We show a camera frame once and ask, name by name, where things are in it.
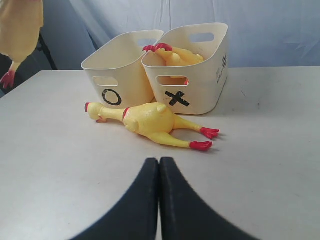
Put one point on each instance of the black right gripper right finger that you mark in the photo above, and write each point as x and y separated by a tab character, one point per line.
185	215

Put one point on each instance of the upright-headed yellow rubber chicken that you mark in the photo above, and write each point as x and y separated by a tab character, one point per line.
175	57

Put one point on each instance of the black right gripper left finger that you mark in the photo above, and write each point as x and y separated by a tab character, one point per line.
135	215

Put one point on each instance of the cream bin marked O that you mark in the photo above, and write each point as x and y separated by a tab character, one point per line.
116	71

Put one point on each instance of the cream bin marked X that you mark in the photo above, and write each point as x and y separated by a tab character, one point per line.
206	79

